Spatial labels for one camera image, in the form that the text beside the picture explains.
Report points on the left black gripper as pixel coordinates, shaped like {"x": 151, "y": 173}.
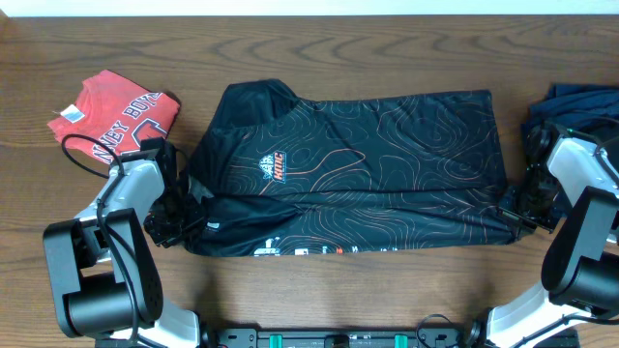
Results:
{"x": 165, "y": 239}

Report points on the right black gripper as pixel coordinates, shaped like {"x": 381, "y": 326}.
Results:
{"x": 549, "y": 223}

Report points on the black patterned sports jersey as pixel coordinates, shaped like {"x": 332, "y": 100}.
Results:
{"x": 289, "y": 176}

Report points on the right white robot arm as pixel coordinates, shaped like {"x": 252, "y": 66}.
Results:
{"x": 579, "y": 279}

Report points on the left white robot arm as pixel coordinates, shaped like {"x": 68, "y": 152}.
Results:
{"x": 103, "y": 278}

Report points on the dark blue clothes pile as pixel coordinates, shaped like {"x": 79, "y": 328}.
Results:
{"x": 588, "y": 108}

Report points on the red folded t-shirt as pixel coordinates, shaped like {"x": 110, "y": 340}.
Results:
{"x": 112, "y": 113}

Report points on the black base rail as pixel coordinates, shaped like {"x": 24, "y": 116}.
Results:
{"x": 445, "y": 336}

